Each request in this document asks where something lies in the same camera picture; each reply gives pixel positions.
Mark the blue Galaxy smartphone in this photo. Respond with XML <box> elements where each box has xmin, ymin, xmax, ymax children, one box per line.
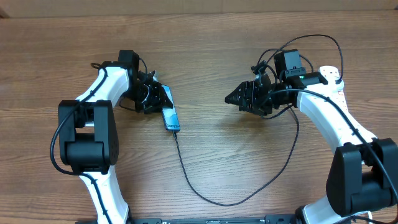
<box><xmin>162</xmin><ymin>85</ymin><xmax>180</xmax><ymax>132</ymax></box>

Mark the black charging cable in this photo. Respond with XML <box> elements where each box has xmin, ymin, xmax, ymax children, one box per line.
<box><xmin>172</xmin><ymin>34</ymin><xmax>345</xmax><ymax>207</ymax></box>

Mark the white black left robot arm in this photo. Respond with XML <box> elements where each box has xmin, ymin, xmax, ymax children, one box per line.
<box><xmin>50</xmin><ymin>50</ymin><xmax>180</xmax><ymax>223</ymax></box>

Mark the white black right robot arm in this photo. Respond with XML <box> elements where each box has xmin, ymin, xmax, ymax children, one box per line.
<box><xmin>225</xmin><ymin>49</ymin><xmax>397</xmax><ymax>223</ymax></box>

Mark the white power strip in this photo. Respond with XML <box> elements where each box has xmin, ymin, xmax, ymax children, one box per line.
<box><xmin>318</xmin><ymin>65</ymin><xmax>348</xmax><ymax>112</ymax></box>

